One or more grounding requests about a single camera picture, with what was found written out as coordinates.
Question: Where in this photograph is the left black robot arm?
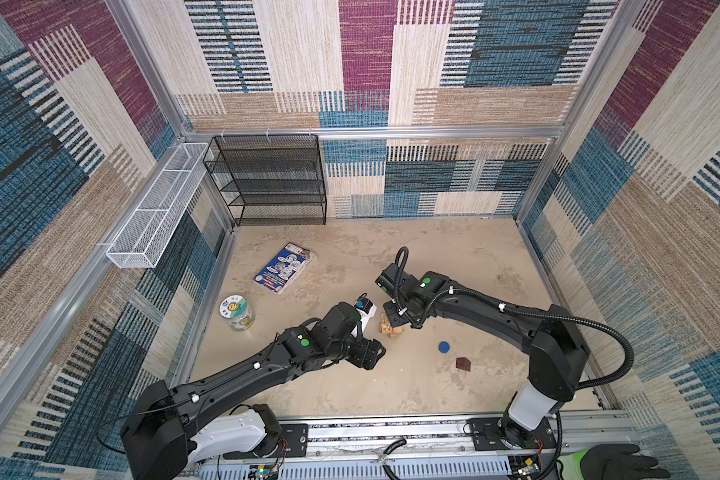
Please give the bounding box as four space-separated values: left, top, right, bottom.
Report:
120 297 385 479

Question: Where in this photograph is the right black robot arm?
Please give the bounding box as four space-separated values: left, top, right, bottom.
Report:
375 263 635 449

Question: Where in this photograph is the dark brown house block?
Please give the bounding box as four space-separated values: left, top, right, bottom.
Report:
455 357 472 372

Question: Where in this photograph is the black green gloved hand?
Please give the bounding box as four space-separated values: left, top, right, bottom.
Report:
557 443 671 480

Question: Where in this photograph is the blue comic book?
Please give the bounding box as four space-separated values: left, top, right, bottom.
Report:
254 243 316 294

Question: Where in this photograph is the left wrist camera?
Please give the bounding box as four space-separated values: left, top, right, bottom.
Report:
354 293 377 332

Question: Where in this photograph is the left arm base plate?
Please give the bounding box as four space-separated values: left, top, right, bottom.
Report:
271 423 309 459

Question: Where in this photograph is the aluminium front rail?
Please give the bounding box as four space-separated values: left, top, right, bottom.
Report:
172 409 640 479

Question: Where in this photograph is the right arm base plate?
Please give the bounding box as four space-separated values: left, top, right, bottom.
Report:
463 415 557 451

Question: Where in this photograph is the black wire shelf rack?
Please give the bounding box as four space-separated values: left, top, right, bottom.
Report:
204 135 328 227

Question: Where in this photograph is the white wire basket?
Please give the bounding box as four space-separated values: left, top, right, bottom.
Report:
106 143 209 269

